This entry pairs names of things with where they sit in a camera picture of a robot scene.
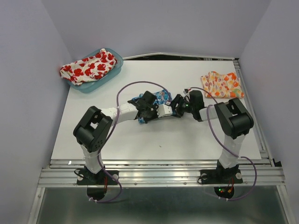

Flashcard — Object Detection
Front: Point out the blue floral skirt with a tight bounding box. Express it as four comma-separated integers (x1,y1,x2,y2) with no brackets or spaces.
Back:
130,88,178,126

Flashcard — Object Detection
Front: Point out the red poppy white skirt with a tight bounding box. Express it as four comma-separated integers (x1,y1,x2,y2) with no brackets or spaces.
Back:
60,49,118,86

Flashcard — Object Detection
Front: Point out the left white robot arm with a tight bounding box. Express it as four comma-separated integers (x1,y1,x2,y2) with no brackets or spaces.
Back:
73,91,163,184

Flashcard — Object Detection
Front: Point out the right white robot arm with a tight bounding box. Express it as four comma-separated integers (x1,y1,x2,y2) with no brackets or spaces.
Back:
170,91,254,182

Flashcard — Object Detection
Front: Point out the orange floral folded skirt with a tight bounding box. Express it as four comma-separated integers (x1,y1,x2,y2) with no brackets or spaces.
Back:
200,71,245,98

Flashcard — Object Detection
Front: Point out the teal plastic bin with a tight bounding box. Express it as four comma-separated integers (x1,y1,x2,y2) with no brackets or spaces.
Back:
63,48,123,93

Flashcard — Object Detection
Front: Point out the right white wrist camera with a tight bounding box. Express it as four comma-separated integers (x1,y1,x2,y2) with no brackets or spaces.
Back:
183,88,191,96

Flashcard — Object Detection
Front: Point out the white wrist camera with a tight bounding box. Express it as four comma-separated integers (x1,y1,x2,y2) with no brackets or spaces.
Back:
157,104,173,118
183,88,191,96

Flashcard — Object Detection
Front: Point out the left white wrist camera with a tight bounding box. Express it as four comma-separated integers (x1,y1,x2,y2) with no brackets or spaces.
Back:
157,104,173,118

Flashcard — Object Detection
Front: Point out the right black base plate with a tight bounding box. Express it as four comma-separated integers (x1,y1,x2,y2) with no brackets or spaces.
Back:
197,169,243,185

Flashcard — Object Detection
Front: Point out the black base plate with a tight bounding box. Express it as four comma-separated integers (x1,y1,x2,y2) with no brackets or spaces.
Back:
74,168,118,186
197,169,243,185

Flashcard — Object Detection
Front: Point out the aluminium right side rail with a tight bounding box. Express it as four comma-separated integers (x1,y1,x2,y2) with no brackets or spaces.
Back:
233,58,282,168

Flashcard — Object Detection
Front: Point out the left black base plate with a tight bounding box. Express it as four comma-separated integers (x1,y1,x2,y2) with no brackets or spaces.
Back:
74,168,118,186

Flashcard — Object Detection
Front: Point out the aluminium front rail frame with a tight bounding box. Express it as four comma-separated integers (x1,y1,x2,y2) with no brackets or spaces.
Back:
28,158,296,224

